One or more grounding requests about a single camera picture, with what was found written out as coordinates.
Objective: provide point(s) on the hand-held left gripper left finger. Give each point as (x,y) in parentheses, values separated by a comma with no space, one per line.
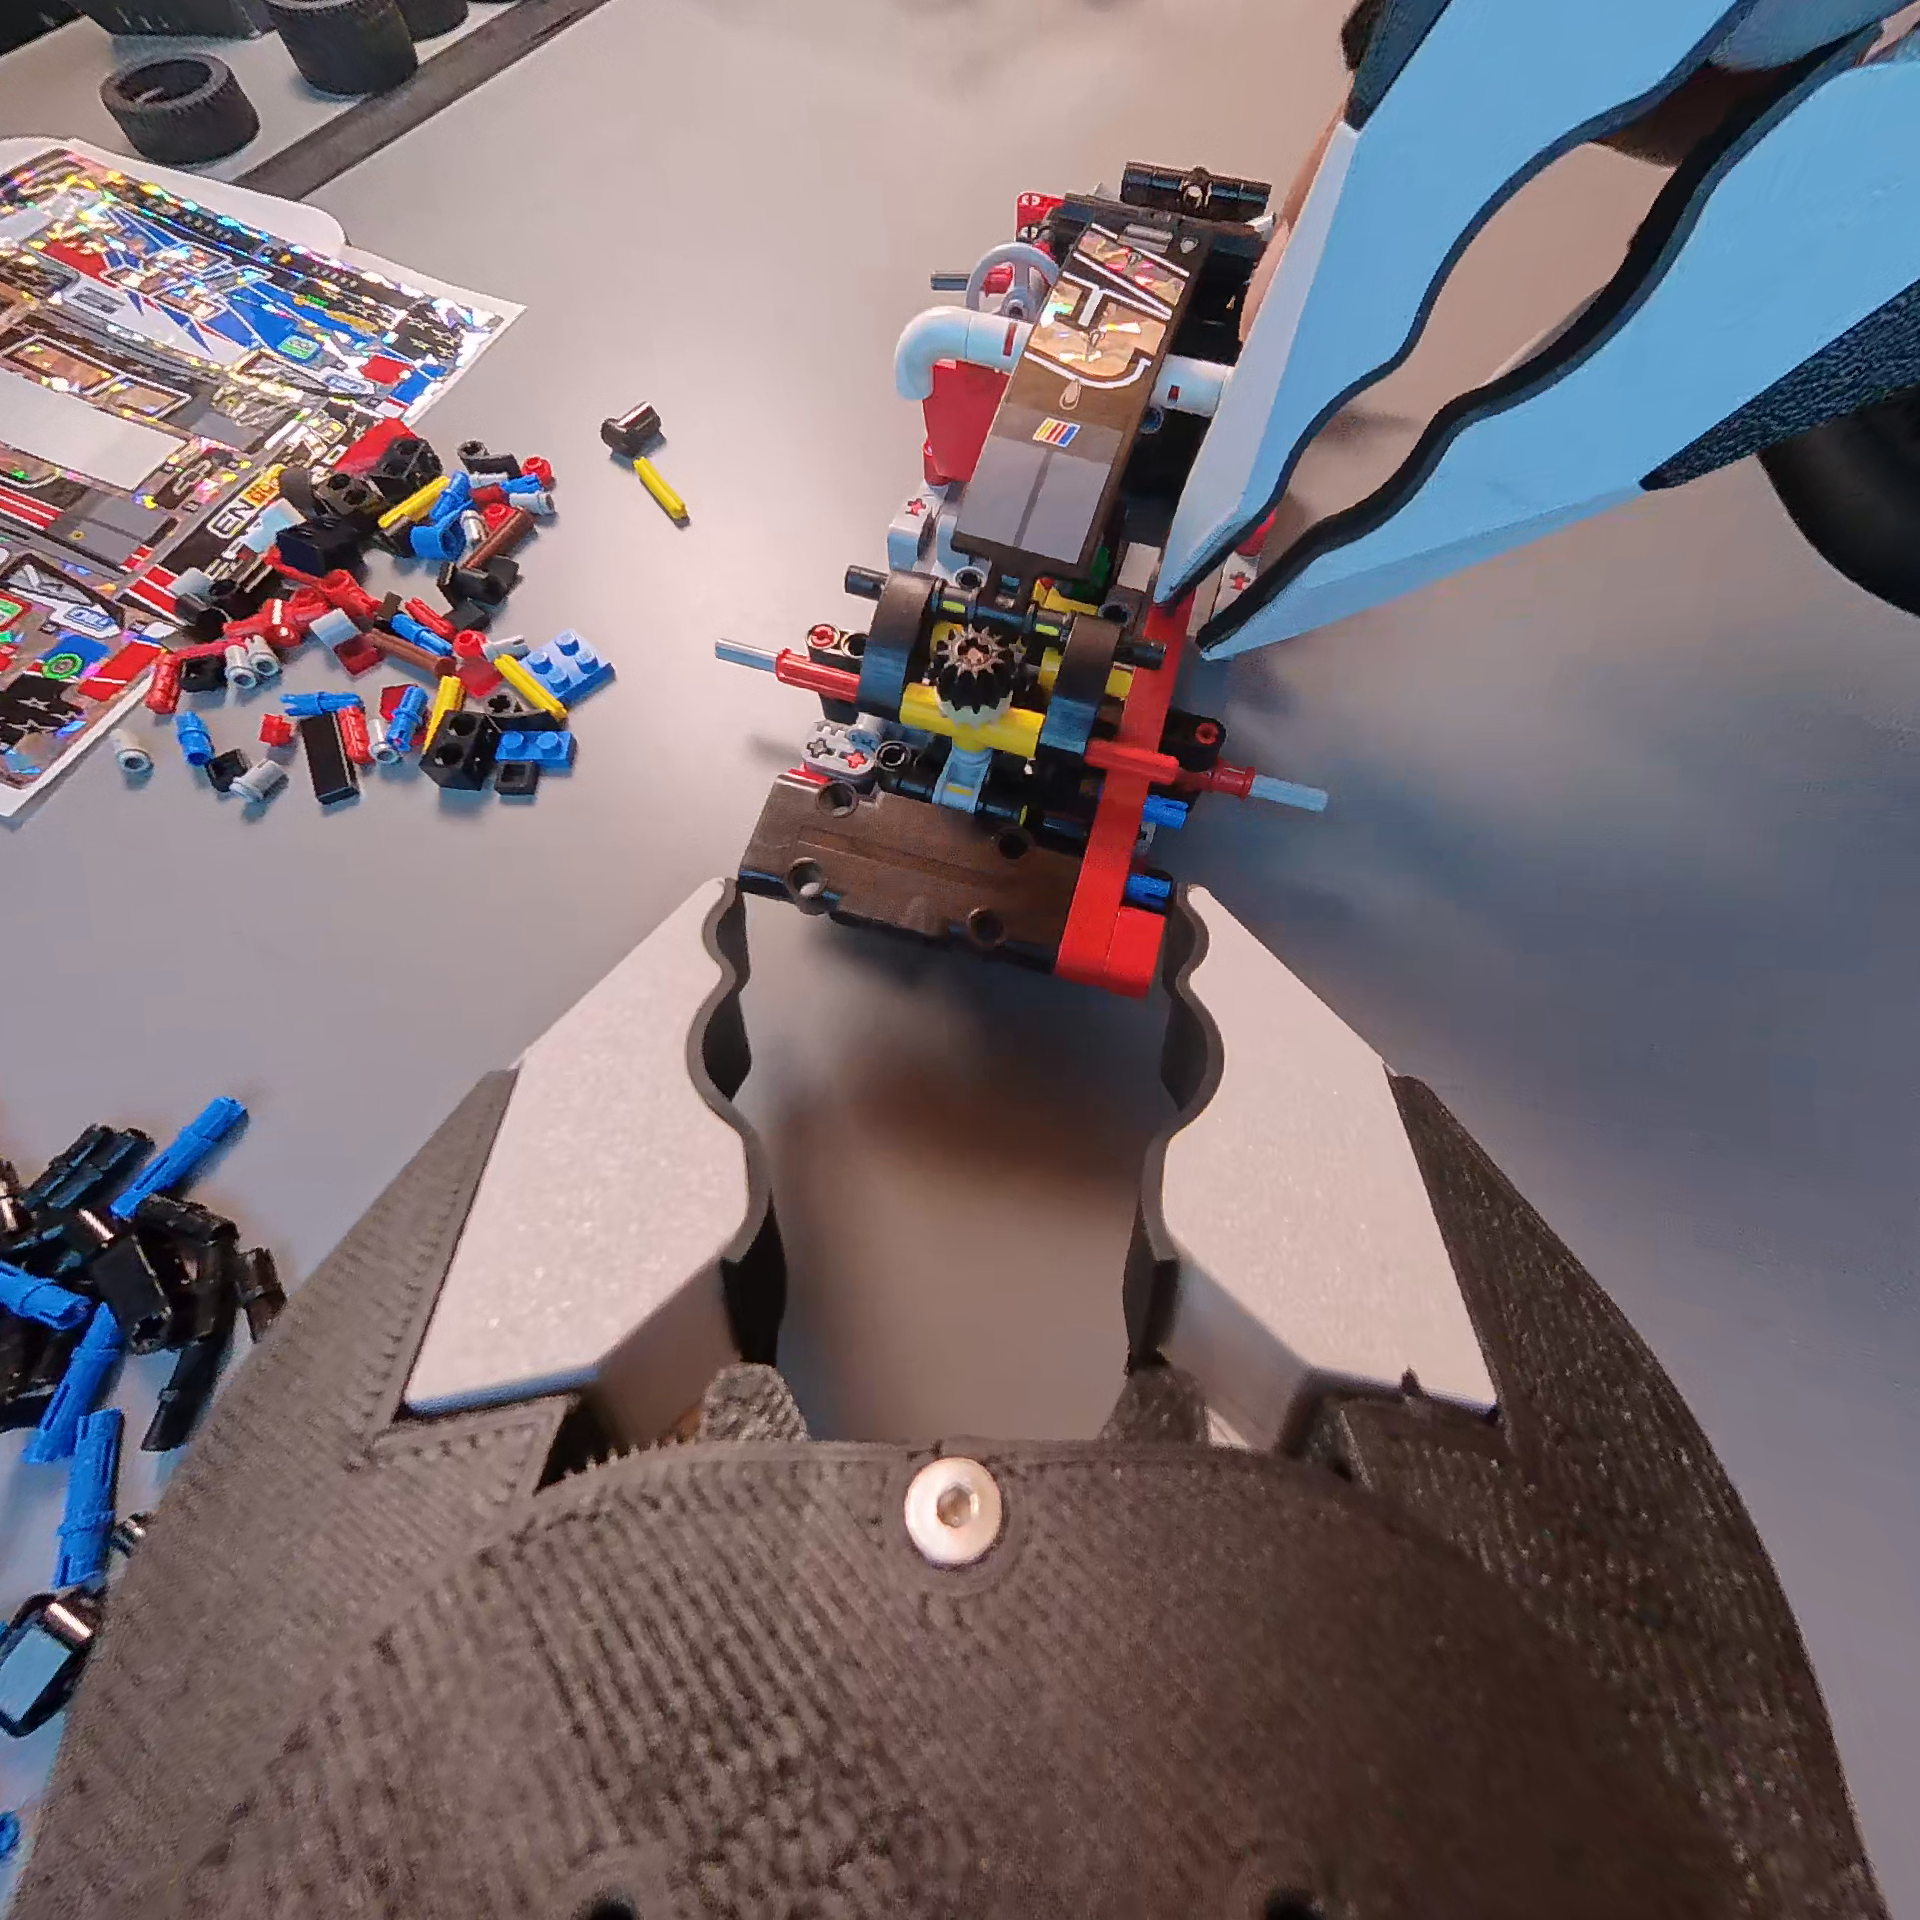
(600,1201)

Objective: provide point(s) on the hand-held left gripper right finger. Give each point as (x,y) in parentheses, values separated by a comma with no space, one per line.
(1319,1201)

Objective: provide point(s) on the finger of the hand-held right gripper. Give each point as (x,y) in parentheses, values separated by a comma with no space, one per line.
(1725,330)
(1395,225)

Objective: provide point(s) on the red black lego beam assembly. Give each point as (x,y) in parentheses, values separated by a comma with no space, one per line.
(1110,901)

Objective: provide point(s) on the lego race car model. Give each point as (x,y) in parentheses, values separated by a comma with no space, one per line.
(1037,451)

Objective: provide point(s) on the pile of mixed lego pieces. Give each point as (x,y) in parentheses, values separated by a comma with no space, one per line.
(390,630)

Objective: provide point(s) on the yellow lego axle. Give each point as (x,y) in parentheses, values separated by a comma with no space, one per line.
(662,488)

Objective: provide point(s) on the black lego connector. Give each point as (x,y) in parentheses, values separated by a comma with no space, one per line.
(629,431)

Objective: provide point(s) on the person's right hand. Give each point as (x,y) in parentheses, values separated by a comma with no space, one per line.
(1694,129)

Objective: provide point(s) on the pile of black blue pins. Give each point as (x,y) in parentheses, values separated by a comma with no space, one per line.
(136,1275)

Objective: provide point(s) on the holographic sticker sheet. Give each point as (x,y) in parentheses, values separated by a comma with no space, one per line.
(149,451)

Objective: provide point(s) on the black rubber tire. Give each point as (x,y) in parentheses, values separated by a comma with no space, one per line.
(341,54)
(181,129)
(436,15)

